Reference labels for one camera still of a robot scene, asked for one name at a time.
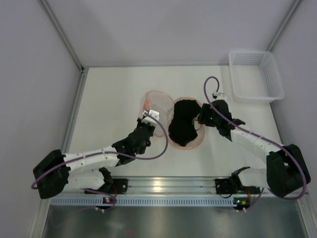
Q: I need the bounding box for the black bra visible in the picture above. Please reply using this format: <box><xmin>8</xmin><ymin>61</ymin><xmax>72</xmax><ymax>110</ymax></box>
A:
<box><xmin>168</xmin><ymin>99</ymin><xmax>201</xmax><ymax>147</ymax></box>

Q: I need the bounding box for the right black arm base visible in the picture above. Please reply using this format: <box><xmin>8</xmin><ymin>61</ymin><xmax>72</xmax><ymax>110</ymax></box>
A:
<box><xmin>214</xmin><ymin>177</ymin><xmax>241</xmax><ymax>195</ymax></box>

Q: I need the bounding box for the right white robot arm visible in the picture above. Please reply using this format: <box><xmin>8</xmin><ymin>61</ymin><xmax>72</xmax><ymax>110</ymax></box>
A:
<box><xmin>198</xmin><ymin>100</ymin><xmax>311</xmax><ymax>197</ymax></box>

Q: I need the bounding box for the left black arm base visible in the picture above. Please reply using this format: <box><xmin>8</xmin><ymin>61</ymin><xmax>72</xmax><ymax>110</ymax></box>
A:
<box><xmin>107</xmin><ymin>178</ymin><xmax>128</xmax><ymax>195</ymax></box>

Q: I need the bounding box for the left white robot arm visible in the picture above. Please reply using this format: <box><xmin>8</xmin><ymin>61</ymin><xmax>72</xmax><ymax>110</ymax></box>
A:
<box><xmin>31</xmin><ymin>116</ymin><xmax>158</xmax><ymax>199</ymax></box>

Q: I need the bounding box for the white plastic basket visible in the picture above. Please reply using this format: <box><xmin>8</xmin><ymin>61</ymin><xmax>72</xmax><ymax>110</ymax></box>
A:
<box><xmin>228</xmin><ymin>50</ymin><xmax>285</xmax><ymax>104</ymax></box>

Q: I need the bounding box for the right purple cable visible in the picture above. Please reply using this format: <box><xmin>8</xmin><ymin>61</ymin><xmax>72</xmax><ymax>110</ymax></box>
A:
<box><xmin>203</xmin><ymin>77</ymin><xmax>308</xmax><ymax>209</ymax></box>

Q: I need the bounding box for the purple cable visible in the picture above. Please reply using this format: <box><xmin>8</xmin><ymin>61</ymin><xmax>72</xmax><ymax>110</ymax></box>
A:
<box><xmin>203</xmin><ymin>77</ymin><xmax>308</xmax><ymax>209</ymax></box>
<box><xmin>31</xmin><ymin>114</ymin><xmax>168</xmax><ymax>211</ymax></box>

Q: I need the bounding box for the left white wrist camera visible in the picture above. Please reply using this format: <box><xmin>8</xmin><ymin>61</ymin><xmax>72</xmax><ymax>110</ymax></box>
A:
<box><xmin>141</xmin><ymin>110</ymin><xmax>159</xmax><ymax>126</ymax></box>

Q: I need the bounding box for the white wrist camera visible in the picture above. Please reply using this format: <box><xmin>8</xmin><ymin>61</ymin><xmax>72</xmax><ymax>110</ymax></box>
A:
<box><xmin>212</xmin><ymin>92</ymin><xmax>227</xmax><ymax>101</ymax></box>
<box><xmin>141</xmin><ymin>110</ymin><xmax>159</xmax><ymax>126</ymax></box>

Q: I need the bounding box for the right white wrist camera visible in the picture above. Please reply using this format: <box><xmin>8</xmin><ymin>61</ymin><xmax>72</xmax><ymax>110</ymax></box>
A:
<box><xmin>212</xmin><ymin>92</ymin><xmax>227</xmax><ymax>101</ymax></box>

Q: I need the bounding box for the aluminium mounting rail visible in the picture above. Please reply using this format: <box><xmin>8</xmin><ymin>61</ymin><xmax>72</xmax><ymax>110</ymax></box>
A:
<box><xmin>41</xmin><ymin>175</ymin><xmax>309</xmax><ymax>196</ymax></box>

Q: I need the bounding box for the white slotted cable duct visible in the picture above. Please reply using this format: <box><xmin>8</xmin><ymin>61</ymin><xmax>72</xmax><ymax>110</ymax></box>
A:
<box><xmin>51</xmin><ymin>195</ymin><xmax>248</xmax><ymax>207</ymax></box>

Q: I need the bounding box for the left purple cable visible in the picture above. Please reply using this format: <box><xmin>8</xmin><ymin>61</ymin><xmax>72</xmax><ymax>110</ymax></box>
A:
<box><xmin>31</xmin><ymin>114</ymin><xmax>168</xmax><ymax>211</ymax></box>

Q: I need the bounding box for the right aluminium frame post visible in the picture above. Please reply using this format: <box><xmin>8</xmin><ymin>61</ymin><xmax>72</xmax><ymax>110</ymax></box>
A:
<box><xmin>265</xmin><ymin>0</ymin><xmax>305</xmax><ymax>52</ymax></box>

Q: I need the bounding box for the aluminium frame post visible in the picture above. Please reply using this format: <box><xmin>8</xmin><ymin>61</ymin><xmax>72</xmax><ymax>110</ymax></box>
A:
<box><xmin>265</xmin><ymin>0</ymin><xmax>305</xmax><ymax>52</ymax></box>
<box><xmin>38</xmin><ymin>0</ymin><xmax>85</xmax><ymax>72</ymax></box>

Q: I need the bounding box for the left aluminium frame post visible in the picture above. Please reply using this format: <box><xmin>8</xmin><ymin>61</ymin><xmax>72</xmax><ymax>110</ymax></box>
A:
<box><xmin>38</xmin><ymin>0</ymin><xmax>85</xmax><ymax>72</ymax></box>

